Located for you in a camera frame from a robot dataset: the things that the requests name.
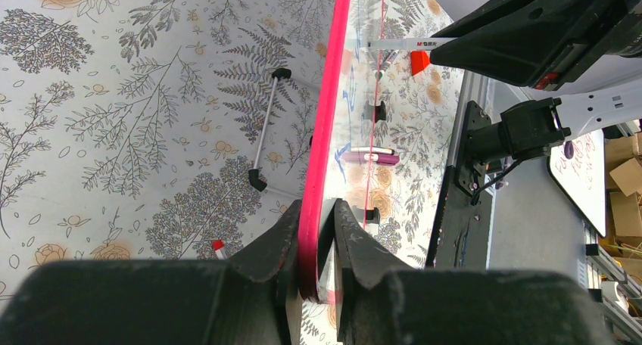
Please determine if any red capped marker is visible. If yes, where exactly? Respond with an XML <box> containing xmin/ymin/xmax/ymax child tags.
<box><xmin>211</xmin><ymin>240</ymin><xmax>228</xmax><ymax>260</ymax></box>

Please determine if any green capped marker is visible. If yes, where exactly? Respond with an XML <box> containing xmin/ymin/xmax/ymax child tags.
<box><xmin>376</xmin><ymin>50</ymin><xmax>399</xmax><ymax>80</ymax></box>

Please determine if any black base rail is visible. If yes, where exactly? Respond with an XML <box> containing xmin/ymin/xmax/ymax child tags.
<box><xmin>425</xmin><ymin>71</ymin><xmax>494</xmax><ymax>269</ymax></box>

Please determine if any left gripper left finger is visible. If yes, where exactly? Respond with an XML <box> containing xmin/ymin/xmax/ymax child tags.
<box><xmin>1</xmin><ymin>201</ymin><xmax>301</xmax><ymax>344</ymax></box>

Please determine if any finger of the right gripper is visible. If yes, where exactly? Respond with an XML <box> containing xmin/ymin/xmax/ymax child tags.
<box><xmin>430</xmin><ymin>0</ymin><xmax>641</xmax><ymax>90</ymax></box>

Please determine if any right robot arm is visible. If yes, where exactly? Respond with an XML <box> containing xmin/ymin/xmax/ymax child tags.
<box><xmin>430</xmin><ymin>0</ymin><xmax>641</xmax><ymax>163</ymax></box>

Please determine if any floral patterned table mat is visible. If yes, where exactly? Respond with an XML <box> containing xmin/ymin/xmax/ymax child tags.
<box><xmin>1</xmin><ymin>0</ymin><xmax>464</xmax><ymax>316</ymax></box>

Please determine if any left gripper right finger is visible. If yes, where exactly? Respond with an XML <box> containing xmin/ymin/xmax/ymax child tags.
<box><xmin>333</xmin><ymin>199</ymin><xmax>614</xmax><ymax>344</ymax></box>

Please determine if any magenta capped marker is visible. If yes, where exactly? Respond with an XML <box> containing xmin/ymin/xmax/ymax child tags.
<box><xmin>341</xmin><ymin>152</ymin><xmax>400</xmax><ymax>166</ymax></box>

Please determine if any red triangular block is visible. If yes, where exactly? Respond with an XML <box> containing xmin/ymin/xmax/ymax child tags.
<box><xmin>410</xmin><ymin>51</ymin><xmax>431</xmax><ymax>76</ymax></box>

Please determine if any pink framed whiteboard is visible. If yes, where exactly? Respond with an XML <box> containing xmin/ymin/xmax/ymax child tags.
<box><xmin>298</xmin><ymin>0</ymin><xmax>387</xmax><ymax>303</ymax></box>

